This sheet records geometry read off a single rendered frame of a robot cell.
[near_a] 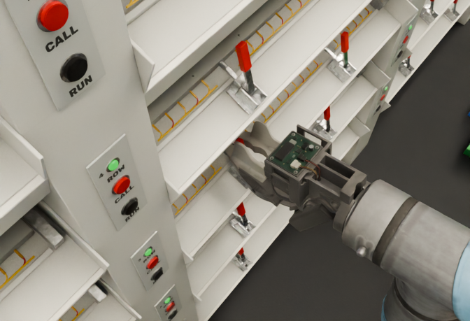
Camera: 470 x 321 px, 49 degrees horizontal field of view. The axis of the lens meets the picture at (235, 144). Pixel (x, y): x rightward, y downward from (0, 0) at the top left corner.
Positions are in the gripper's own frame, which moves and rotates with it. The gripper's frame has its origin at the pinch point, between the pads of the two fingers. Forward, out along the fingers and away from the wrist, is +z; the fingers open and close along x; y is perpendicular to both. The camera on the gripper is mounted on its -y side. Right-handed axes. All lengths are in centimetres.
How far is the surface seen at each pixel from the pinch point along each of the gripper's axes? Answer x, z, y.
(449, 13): -95, 5, -44
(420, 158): -59, -9, -64
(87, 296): 27.8, 2.9, -5.0
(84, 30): 18.9, -10.1, 39.5
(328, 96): -21.1, -2.0, -8.0
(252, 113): 0.9, -5.2, 11.1
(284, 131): -10.3, -0.8, -7.2
